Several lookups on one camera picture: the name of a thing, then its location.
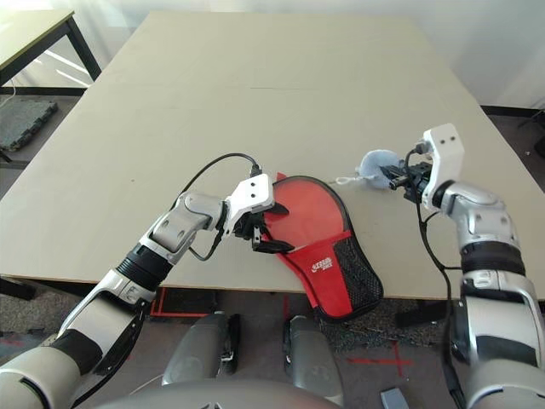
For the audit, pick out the red floor tape strip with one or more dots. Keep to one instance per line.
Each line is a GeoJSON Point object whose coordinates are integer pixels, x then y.
{"type": "Point", "coordinates": [10, 342]}
{"type": "Point", "coordinates": [286, 307]}

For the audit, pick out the red floor tape cross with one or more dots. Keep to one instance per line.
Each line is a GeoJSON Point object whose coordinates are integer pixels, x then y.
{"type": "Point", "coordinates": [400, 362]}

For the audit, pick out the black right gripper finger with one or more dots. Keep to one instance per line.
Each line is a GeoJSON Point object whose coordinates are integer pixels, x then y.
{"type": "Point", "coordinates": [394, 171]}
{"type": "Point", "coordinates": [398, 183]}

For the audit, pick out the grey robot left leg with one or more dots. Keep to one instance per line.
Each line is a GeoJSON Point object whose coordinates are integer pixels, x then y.
{"type": "Point", "coordinates": [200, 349]}

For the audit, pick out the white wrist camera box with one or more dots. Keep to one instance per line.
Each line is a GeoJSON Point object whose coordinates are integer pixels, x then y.
{"type": "Point", "coordinates": [251, 191]}
{"type": "Point", "coordinates": [445, 145]}

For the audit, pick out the dark grey foam mat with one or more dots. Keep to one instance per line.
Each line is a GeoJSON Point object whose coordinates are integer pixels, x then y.
{"type": "Point", "coordinates": [25, 123]}

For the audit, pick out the beige side table black frame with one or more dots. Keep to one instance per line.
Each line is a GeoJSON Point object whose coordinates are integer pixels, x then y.
{"type": "Point", "coordinates": [25, 30]}

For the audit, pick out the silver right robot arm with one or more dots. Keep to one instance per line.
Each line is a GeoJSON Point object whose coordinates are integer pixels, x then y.
{"type": "Point", "coordinates": [481, 221]}

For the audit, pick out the grey robot torso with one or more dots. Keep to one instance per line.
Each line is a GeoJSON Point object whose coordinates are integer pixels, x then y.
{"type": "Point", "coordinates": [213, 398]}

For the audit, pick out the grey robot right leg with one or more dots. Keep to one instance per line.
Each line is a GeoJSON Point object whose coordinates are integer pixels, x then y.
{"type": "Point", "coordinates": [313, 362]}

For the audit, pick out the small grey block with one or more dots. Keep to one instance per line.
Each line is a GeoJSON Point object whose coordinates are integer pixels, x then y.
{"type": "Point", "coordinates": [394, 399]}

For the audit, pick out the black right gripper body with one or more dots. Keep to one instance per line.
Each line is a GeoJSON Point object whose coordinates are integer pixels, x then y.
{"type": "Point", "coordinates": [415, 181]}

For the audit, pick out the red ping-pong paddle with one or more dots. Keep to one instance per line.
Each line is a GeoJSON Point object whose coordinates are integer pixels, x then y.
{"type": "Point", "coordinates": [306, 213]}

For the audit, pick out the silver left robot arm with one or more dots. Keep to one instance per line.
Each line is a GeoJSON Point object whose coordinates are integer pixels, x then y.
{"type": "Point", "coordinates": [106, 298]}

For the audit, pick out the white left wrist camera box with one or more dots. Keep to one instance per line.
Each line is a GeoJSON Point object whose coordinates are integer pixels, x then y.
{"type": "Point", "coordinates": [251, 191]}

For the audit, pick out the grey robot leg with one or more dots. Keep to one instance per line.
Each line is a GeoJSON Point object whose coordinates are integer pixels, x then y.
{"type": "Point", "coordinates": [313, 362]}
{"type": "Point", "coordinates": [200, 349]}

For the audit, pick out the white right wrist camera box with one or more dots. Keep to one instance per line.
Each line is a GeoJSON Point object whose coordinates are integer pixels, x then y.
{"type": "Point", "coordinates": [445, 145]}

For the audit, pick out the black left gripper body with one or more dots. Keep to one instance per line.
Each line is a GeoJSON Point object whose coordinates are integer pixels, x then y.
{"type": "Point", "coordinates": [251, 230]}

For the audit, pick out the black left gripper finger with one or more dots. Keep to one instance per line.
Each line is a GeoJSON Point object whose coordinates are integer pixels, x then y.
{"type": "Point", "coordinates": [274, 247]}
{"type": "Point", "coordinates": [277, 209]}

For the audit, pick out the grey plush zipper charm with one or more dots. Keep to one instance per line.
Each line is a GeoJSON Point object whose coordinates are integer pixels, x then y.
{"type": "Point", "coordinates": [374, 166]}

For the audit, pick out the speckled dark floor mat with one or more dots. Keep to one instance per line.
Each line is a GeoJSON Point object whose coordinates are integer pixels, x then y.
{"type": "Point", "coordinates": [34, 315]}
{"type": "Point", "coordinates": [383, 332]}

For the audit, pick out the black table leg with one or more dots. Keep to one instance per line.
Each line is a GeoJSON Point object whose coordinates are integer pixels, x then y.
{"type": "Point", "coordinates": [17, 289]}

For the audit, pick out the red black paddle case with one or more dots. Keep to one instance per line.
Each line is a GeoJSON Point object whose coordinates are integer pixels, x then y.
{"type": "Point", "coordinates": [323, 289]}

